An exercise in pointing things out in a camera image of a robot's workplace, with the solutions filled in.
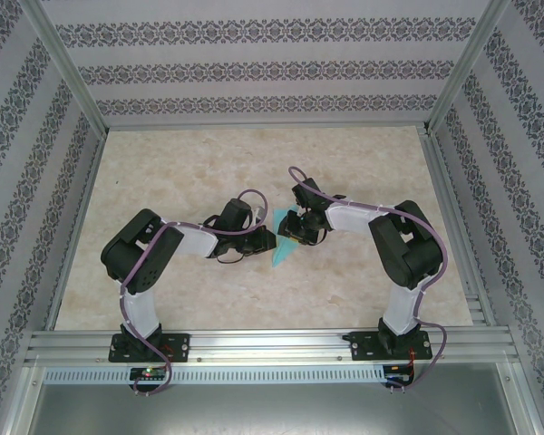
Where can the light blue paper sheet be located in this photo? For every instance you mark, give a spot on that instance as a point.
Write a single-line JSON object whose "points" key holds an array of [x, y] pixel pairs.
{"points": [[282, 256]]}

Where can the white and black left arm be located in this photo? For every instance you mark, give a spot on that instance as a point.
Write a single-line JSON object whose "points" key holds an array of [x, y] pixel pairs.
{"points": [[140, 258]]}

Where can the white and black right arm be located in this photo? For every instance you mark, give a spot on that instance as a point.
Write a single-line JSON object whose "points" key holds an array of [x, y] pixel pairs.
{"points": [[408, 254]]}

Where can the grey metal panel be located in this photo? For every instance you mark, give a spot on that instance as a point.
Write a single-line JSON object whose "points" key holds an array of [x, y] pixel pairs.
{"points": [[272, 408]]}

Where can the circuit board with blue part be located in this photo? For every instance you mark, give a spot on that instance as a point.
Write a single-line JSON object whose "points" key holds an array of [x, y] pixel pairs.
{"points": [[396, 375]]}

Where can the circuit board with green light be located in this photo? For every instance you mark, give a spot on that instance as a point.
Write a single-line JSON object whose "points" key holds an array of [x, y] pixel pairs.
{"points": [[147, 374]]}

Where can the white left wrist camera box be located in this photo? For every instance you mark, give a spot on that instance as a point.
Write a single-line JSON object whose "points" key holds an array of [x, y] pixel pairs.
{"points": [[260, 213]]}

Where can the long aluminium mounting rail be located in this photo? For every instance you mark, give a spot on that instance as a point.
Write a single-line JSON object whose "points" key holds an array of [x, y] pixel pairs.
{"points": [[272, 346]]}

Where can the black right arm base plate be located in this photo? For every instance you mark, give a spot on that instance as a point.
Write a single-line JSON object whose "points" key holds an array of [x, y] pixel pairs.
{"points": [[360, 346]]}

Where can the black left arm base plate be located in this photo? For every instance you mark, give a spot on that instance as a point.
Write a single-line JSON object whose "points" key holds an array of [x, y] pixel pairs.
{"points": [[179, 346]]}

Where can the aluminium side rail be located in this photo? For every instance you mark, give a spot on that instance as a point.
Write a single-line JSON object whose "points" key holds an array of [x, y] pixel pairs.
{"points": [[455, 226], [76, 229]]}

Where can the aluminium frame post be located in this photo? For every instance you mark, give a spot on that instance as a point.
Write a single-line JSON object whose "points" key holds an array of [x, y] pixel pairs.
{"points": [[467, 63], [63, 63]]}

